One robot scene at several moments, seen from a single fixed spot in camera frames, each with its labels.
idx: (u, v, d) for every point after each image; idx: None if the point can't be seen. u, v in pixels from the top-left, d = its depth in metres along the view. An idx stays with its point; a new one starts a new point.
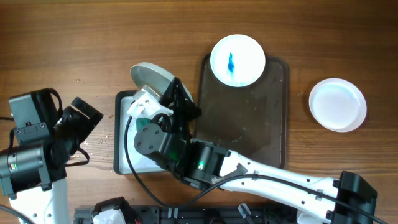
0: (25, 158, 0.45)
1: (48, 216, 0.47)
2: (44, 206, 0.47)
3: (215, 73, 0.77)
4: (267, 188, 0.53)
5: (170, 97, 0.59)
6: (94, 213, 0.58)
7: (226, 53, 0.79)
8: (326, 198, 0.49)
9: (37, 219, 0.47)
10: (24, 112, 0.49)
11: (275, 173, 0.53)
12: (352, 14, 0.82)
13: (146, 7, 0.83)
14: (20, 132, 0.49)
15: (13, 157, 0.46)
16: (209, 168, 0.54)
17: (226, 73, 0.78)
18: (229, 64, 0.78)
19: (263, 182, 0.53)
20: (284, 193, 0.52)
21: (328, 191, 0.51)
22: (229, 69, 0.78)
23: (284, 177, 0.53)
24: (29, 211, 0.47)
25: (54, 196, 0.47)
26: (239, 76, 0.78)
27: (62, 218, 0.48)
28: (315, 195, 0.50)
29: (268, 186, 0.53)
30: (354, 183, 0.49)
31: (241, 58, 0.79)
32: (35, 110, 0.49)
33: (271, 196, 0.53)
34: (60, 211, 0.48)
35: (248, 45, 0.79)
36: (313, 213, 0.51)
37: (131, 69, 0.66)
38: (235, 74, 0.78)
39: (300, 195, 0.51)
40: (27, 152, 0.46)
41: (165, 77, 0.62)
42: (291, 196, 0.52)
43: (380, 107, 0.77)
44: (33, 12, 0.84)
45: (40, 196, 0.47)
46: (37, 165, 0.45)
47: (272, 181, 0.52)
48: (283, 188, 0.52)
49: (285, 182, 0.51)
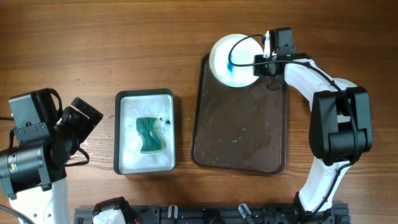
0: (25, 157, 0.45)
1: (48, 215, 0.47)
2: (43, 205, 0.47)
3: (215, 73, 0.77)
4: (308, 74, 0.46)
5: None
6: (93, 213, 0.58)
7: (227, 53, 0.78)
8: (315, 84, 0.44)
9: (38, 218, 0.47)
10: (24, 112, 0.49)
11: (301, 73, 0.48)
12: (353, 14, 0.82)
13: (145, 6, 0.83)
14: (22, 130, 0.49)
15: (15, 155, 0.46)
16: (290, 58, 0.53)
17: (225, 73, 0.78)
18: (229, 63, 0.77)
19: (309, 71, 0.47)
20: (309, 84, 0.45)
21: (308, 81, 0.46)
22: (228, 69, 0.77)
23: (304, 77, 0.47)
24: (30, 210, 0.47)
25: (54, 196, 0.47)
26: (239, 76, 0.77)
27: (62, 218, 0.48)
28: (328, 85, 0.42)
29: (308, 73, 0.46)
30: (344, 137, 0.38)
31: (241, 58, 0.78)
32: (35, 109, 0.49)
33: (305, 82, 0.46)
34: (60, 212, 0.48)
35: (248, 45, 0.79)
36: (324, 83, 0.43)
37: None
38: (235, 74, 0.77)
39: (322, 79, 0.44)
40: (28, 151, 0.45)
41: None
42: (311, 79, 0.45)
43: (380, 106, 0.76)
44: (32, 11, 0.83)
45: (40, 195, 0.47)
46: (37, 164, 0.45)
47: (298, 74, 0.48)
48: (303, 75, 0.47)
49: (303, 76, 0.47)
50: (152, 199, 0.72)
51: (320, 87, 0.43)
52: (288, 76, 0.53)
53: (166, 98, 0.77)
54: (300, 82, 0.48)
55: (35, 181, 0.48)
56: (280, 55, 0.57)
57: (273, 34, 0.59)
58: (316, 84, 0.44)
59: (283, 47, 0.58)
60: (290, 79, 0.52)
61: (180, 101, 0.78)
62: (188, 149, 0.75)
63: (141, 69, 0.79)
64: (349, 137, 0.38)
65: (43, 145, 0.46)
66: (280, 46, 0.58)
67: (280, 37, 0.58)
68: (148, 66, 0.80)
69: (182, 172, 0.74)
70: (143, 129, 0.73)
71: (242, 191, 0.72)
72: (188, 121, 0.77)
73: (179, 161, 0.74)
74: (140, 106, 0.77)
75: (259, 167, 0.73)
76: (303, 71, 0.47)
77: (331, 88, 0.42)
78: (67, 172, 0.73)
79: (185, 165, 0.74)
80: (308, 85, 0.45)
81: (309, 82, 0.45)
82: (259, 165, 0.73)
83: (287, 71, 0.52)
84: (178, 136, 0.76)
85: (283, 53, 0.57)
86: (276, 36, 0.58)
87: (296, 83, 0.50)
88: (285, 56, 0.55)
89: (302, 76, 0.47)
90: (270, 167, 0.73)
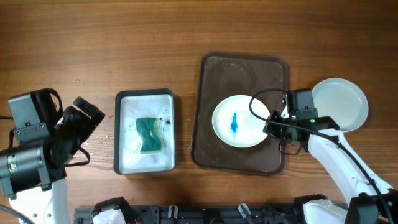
0: (24, 157, 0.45)
1: (48, 214, 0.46)
2: (43, 204, 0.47)
3: (218, 134, 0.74)
4: (338, 156, 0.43)
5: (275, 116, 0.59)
6: (94, 213, 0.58)
7: (231, 113, 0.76)
8: (352, 181, 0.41)
9: (38, 218, 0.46)
10: (24, 112, 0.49)
11: (331, 154, 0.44)
12: (352, 14, 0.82)
13: (145, 7, 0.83)
14: (22, 130, 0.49)
15: (15, 155, 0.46)
16: (317, 128, 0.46)
17: (227, 132, 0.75)
18: (232, 124, 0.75)
19: (340, 153, 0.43)
20: (342, 171, 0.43)
21: (340, 166, 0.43)
22: (231, 129, 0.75)
23: (334, 159, 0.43)
24: (30, 210, 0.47)
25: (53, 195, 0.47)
26: (243, 136, 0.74)
27: (62, 218, 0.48)
28: (367, 186, 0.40)
29: (339, 156, 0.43)
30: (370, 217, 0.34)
31: (245, 117, 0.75)
32: (35, 110, 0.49)
33: (333, 164, 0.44)
34: (60, 212, 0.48)
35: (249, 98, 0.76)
36: (360, 180, 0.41)
37: (330, 86, 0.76)
38: (237, 134, 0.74)
39: (359, 174, 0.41)
40: (28, 151, 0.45)
41: (339, 92, 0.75)
42: (349, 171, 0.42)
43: (380, 107, 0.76)
44: (32, 12, 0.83)
45: (40, 193, 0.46)
46: (37, 164, 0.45)
47: (325, 152, 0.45)
48: (334, 156, 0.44)
49: (334, 157, 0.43)
50: (152, 199, 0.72)
51: (357, 185, 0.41)
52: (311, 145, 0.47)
53: (166, 98, 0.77)
54: (324, 156, 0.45)
55: (35, 182, 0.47)
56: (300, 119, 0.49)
57: (291, 94, 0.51)
58: (352, 178, 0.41)
59: (304, 110, 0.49)
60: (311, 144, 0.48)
61: (180, 101, 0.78)
62: (188, 149, 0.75)
63: (141, 69, 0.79)
64: (375, 214, 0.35)
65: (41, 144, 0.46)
66: (300, 109, 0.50)
67: (300, 99, 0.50)
68: (148, 66, 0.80)
69: (181, 172, 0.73)
70: (143, 129, 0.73)
71: (242, 191, 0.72)
72: (188, 121, 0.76)
73: (179, 161, 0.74)
74: (140, 106, 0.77)
75: (259, 167, 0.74)
76: (334, 153, 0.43)
77: (369, 188, 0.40)
78: (67, 172, 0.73)
79: (185, 165, 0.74)
80: (341, 171, 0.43)
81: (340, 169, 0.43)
82: (260, 165, 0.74)
83: (310, 140, 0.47)
84: (178, 136, 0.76)
85: (305, 117, 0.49)
86: (292, 98, 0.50)
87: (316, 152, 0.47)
88: (305, 121, 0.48)
89: (331, 156, 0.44)
90: (270, 167, 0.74)
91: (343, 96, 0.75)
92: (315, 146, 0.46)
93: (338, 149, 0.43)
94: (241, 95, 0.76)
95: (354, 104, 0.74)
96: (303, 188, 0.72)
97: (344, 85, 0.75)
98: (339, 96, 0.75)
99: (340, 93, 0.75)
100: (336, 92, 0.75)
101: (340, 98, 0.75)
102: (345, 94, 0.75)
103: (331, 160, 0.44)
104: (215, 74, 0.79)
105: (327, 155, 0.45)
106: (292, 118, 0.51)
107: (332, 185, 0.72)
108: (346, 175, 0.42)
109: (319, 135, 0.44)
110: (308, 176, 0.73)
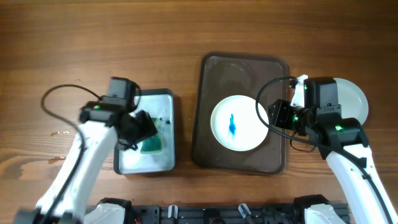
0: (102, 109, 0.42)
1: (96, 144, 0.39)
2: (101, 132, 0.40)
3: (217, 137, 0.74)
4: (364, 191, 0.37)
5: (285, 108, 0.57)
6: (101, 201, 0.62)
7: (229, 115, 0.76)
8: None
9: (88, 141, 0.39)
10: (116, 91, 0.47)
11: (356, 187, 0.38)
12: (353, 14, 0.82)
13: (145, 7, 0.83)
14: (106, 99, 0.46)
15: (93, 110, 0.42)
16: (340, 138, 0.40)
17: (227, 134, 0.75)
18: (231, 126, 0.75)
19: (367, 188, 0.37)
20: (364, 210, 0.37)
21: (363, 203, 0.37)
22: (231, 130, 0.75)
23: (358, 195, 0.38)
24: (89, 132, 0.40)
25: (109, 134, 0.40)
26: (242, 139, 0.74)
27: (99, 157, 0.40)
28: None
29: (365, 191, 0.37)
30: None
31: (245, 120, 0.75)
32: (125, 93, 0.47)
33: (356, 200, 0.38)
34: (102, 150, 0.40)
35: (249, 102, 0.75)
36: None
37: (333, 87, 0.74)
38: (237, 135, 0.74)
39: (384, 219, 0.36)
40: (104, 110, 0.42)
41: (341, 93, 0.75)
42: (372, 212, 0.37)
43: (380, 107, 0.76)
44: (33, 11, 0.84)
45: (100, 127, 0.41)
46: (107, 121, 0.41)
47: (351, 183, 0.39)
48: (358, 191, 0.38)
49: (357, 192, 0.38)
50: (152, 199, 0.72)
51: None
52: (332, 161, 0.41)
53: (166, 98, 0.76)
54: (347, 186, 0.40)
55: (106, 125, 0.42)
56: (321, 117, 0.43)
57: (313, 88, 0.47)
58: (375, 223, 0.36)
59: (326, 107, 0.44)
60: (333, 165, 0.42)
61: (180, 101, 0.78)
62: (188, 148, 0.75)
63: (141, 69, 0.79)
64: None
65: (119, 110, 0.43)
66: (321, 105, 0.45)
67: (321, 94, 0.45)
68: (148, 65, 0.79)
69: (182, 172, 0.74)
70: None
71: (242, 191, 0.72)
72: (189, 121, 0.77)
73: (179, 161, 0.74)
74: (140, 107, 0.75)
75: (259, 167, 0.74)
76: (358, 186, 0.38)
77: None
78: None
79: (185, 165, 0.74)
80: (362, 211, 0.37)
81: (362, 207, 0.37)
82: (259, 165, 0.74)
83: (331, 158, 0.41)
84: (178, 136, 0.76)
85: (326, 115, 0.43)
86: (314, 92, 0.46)
87: (339, 175, 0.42)
88: (328, 124, 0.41)
89: (354, 189, 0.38)
90: (270, 167, 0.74)
91: (345, 96, 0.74)
92: (339, 170, 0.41)
93: (365, 183, 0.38)
94: (241, 96, 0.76)
95: (355, 104, 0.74)
96: (303, 188, 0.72)
97: (346, 84, 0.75)
98: (342, 96, 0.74)
99: (342, 93, 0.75)
100: (338, 91, 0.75)
101: (342, 98, 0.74)
102: (346, 94, 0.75)
103: (354, 196, 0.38)
104: (215, 74, 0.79)
105: (351, 186, 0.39)
106: (311, 113, 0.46)
107: (332, 185, 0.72)
108: (368, 217, 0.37)
109: (344, 155, 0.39)
110: (308, 176, 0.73)
